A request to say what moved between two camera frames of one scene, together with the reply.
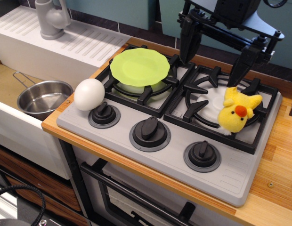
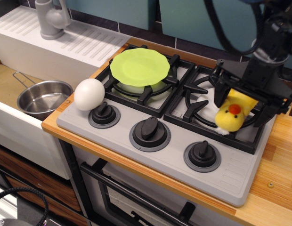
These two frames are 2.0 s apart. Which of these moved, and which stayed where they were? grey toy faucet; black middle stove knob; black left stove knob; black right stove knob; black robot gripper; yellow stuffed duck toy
Moved: yellow stuffed duck toy; black robot gripper
Stayed: black left stove knob; black right stove knob; grey toy faucet; black middle stove knob
